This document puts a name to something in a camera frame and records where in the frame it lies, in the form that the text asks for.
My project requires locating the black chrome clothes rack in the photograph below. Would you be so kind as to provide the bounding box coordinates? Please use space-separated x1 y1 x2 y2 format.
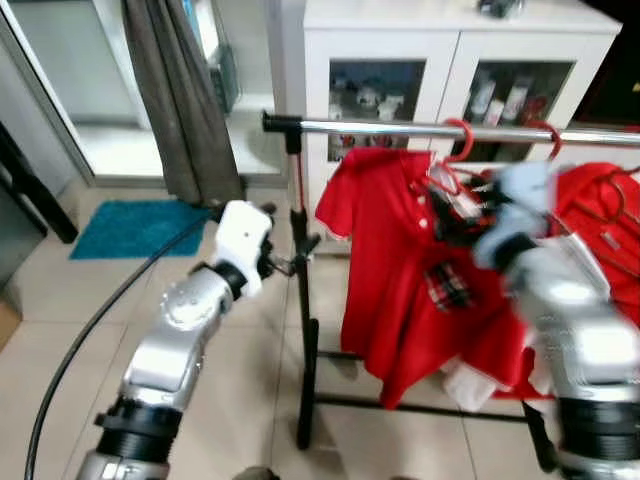
262 112 640 473

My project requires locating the red wire hanger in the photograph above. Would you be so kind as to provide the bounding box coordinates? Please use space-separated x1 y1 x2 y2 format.
425 118 479 216
525 120 566 163
572 165 640 276

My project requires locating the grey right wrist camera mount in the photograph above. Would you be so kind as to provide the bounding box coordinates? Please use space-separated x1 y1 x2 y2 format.
472 163 557 271

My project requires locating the teal floor mat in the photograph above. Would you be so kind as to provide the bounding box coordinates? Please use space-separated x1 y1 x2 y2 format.
68 198 219 263

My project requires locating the red polo shirt plaid pocket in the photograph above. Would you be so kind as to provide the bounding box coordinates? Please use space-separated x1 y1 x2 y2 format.
315 148 546 411

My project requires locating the white glass door cabinet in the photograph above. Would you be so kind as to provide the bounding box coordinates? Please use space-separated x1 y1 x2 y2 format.
298 0 623 246

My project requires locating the white framed glass door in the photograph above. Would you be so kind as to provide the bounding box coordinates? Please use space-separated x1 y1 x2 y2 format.
0 0 291 189

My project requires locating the grey curtain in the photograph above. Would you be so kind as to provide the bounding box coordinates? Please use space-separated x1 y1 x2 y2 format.
122 0 247 208

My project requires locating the red shirt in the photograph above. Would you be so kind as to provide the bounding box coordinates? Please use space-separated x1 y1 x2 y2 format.
535 160 640 401

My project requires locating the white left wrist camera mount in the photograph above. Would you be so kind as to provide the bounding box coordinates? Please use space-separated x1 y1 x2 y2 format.
212 200 276 299

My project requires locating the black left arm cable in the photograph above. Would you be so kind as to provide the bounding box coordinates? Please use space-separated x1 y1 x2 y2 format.
22 212 219 480

